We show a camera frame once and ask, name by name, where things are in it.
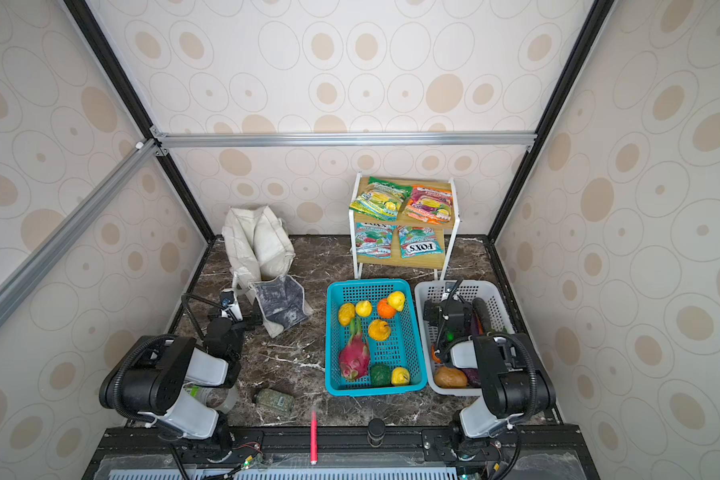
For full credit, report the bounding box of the white canvas grocery bag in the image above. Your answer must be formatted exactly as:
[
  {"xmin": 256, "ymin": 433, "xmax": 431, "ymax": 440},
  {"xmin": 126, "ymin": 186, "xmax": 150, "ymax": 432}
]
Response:
[{"xmin": 222, "ymin": 206, "xmax": 313, "ymax": 338}]

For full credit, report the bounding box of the yellow orange mango toy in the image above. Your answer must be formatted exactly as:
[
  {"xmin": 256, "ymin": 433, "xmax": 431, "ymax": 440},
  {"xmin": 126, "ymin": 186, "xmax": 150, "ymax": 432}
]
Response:
[{"xmin": 367, "ymin": 320, "xmax": 391, "ymax": 342}]

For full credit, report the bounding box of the pink dragon fruit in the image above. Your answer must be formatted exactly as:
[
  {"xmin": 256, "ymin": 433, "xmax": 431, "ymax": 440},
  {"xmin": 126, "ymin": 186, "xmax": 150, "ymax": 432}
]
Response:
[{"xmin": 339, "ymin": 318, "xmax": 370, "ymax": 382}]

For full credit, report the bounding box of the green snack packet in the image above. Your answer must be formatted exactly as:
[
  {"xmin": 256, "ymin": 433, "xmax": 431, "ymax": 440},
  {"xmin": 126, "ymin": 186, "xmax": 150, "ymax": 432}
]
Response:
[{"xmin": 349, "ymin": 177, "xmax": 413, "ymax": 221}]

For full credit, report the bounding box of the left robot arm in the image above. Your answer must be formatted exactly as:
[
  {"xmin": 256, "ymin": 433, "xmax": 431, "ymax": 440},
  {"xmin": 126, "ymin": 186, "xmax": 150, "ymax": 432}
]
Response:
[{"xmin": 98, "ymin": 290, "xmax": 263, "ymax": 447}]

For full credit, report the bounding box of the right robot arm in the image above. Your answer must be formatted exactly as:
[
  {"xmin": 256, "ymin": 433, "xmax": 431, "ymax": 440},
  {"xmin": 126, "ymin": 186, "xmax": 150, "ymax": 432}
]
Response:
[{"xmin": 421, "ymin": 294, "xmax": 556, "ymax": 439}]

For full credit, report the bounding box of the dark cucumber toy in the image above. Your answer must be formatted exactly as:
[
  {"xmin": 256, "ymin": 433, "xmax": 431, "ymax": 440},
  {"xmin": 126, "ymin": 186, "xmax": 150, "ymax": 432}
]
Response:
[{"xmin": 472, "ymin": 298, "xmax": 494, "ymax": 335}]

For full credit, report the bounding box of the white plastic basket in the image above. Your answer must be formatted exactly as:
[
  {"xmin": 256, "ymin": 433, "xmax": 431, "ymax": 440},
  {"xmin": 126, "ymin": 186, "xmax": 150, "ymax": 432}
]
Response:
[{"xmin": 414, "ymin": 280, "xmax": 516, "ymax": 397}]

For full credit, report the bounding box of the brown potato toy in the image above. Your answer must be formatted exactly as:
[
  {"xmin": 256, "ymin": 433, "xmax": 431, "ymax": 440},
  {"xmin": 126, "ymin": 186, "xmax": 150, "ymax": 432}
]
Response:
[{"xmin": 434, "ymin": 366, "xmax": 469, "ymax": 389}]

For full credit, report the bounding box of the yellow fruit top right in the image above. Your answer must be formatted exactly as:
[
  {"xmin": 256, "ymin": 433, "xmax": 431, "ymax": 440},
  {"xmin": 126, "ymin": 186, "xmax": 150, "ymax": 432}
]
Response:
[{"xmin": 387, "ymin": 291, "xmax": 406, "ymax": 312}]

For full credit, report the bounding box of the purple eggplant toy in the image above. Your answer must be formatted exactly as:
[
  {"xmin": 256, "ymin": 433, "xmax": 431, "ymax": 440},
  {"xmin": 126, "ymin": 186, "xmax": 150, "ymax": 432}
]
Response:
[{"xmin": 462, "ymin": 368, "xmax": 481, "ymax": 389}]

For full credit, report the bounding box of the orange fruit toy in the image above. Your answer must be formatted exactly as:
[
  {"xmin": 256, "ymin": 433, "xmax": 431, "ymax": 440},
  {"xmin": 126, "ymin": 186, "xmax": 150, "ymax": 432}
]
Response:
[{"xmin": 376, "ymin": 298, "xmax": 397, "ymax": 320}]

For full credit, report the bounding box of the teal plastic basket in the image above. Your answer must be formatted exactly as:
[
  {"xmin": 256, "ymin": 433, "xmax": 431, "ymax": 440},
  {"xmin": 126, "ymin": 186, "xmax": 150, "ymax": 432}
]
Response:
[{"xmin": 325, "ymin": 279, "xmax": 426, "ymax": 397}]

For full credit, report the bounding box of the right Foxs candy packet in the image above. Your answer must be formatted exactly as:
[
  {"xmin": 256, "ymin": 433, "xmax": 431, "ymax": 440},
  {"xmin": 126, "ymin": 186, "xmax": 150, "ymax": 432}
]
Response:
[{"xmin": 398, "ymin": 226, "xmax": 443, "ymax": 259}]

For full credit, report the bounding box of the foxs candy packet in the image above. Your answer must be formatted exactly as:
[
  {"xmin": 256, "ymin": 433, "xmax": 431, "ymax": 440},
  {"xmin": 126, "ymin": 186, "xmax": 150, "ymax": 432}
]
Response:
[
  {"xmin": 354, "ymin": 223, "xmax": 395, "ymax": 259},
  {"xmin": 398, "ymin": 226, "xmax": 443, "ymax": 259}
]

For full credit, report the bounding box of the yellow lemon toy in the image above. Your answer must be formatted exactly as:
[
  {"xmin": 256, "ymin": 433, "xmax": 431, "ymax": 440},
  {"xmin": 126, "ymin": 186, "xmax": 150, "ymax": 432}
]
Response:
[{"xmin": 355, "ymin": 300, "xmax": 373, "ymax": 318}]

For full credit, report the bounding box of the clear tape roll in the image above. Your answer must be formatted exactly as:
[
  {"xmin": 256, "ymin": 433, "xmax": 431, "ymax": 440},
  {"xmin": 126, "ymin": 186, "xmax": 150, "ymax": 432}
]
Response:
[{"xmin": 184, "ymin": 384, "xmax": 240, "ymax": 414}]

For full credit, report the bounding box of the green bell pepper toy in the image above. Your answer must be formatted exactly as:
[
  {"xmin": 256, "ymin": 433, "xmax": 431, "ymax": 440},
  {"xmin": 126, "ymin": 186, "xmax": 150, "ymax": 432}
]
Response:
[{"xmin": 369, "ymin": 363, "xmax": 392, "ymax": 388}]

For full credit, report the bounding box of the white wooden shelf rack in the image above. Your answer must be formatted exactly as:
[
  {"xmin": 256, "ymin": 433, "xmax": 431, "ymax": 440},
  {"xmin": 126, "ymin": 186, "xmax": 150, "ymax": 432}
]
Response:
[{"xmin": 348, "ymin": 177, "xmax": 461, "ymax": 280}]

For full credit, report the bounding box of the yellow corn toy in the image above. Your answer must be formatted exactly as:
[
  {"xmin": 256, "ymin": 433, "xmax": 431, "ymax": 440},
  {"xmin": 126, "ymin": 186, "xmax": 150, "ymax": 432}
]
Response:
[{"xmin": 338, "ymin": 303, "xmax": 356, "ymax": 327}]

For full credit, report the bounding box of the small glass jar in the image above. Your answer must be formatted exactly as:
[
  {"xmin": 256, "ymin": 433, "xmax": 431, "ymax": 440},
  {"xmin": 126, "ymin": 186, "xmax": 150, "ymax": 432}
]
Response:
[{"xmin": 254, "ymin": 388, "xmax": 295, "ymax": 416}]

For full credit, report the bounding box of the left Foxs candy packet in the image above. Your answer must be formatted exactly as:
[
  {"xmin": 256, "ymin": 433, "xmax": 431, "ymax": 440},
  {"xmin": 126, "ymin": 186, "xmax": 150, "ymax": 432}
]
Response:
[{"xmin": 354, "ymin": 223, "xmax": 395, "ymax": 259}]

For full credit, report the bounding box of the pink orange snack packet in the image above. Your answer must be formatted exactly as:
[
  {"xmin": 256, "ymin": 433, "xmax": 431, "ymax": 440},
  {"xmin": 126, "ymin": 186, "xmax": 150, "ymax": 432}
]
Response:
[{"xmin": 403, "ymin": 185, "xmax": 453, "ymax": 225}]

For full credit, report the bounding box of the red pen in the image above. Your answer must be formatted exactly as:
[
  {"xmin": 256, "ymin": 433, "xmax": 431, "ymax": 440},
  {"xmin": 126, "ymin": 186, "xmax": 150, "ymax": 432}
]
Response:
[{"xmin": 309, "ymin": 409, "xmax": 318, "ymax": 466}]

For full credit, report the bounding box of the horizontal aluminium bar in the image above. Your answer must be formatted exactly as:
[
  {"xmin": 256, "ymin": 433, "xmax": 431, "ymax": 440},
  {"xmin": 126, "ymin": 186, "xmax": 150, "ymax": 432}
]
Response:
[{"xmin": 149, "ymin": 130, "xmax": 537, "ymax": 151}]

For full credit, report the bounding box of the left aluminium bar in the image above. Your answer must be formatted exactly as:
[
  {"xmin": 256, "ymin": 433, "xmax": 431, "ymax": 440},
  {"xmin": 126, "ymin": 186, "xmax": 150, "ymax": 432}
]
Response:
[{"xmin": 0, "ymin": 139, "xmax": 158, "ymax": 328}]

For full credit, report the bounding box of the black knob on rail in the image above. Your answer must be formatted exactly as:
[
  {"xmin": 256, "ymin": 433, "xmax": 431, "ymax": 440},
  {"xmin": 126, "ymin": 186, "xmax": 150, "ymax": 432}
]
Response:
[{"xmin": 367, "ymin": 418, "xmax": 386, "ymax": 448}]

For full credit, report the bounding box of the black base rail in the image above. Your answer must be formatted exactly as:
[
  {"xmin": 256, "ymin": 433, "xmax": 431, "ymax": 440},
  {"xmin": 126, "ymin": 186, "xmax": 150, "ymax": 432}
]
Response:
[{"xmin": 83, "ymin": 425, "xmax": 599, "ymax": 479}]

